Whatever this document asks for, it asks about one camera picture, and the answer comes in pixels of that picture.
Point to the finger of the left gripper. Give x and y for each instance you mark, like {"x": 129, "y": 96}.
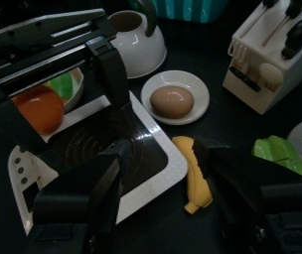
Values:
{"x": 110, "y": 76}
{"x": 8, "y": 122}

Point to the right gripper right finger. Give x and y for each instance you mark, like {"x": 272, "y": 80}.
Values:
{"x": 256, "y": 178}

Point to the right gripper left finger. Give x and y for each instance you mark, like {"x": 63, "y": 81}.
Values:
{"x": 83, "y": 191}

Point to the orange toy fruit ball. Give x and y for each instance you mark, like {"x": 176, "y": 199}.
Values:
{"x": 41, "y": 110}

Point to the green toy vegetable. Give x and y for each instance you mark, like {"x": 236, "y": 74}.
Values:
{"x": 278, "y": 152}

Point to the white round bowl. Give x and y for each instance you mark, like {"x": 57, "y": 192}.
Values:
{"x": 136, "y": 49}

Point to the green toy fruit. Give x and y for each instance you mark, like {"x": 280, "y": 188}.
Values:
{"x": 63, "y": 85}

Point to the yellow toy banana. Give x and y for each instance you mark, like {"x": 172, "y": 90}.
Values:
{"x": 199, "y": 188}

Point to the small white saucer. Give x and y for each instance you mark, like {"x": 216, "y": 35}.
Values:
{"x": 176, "y": 77}

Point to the brown toy egg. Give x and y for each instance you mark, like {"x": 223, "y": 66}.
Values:
{"x": 172, "y": 101}

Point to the teal basket orange rim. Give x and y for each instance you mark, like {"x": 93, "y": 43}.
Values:
{"x": 189, "y": 10}

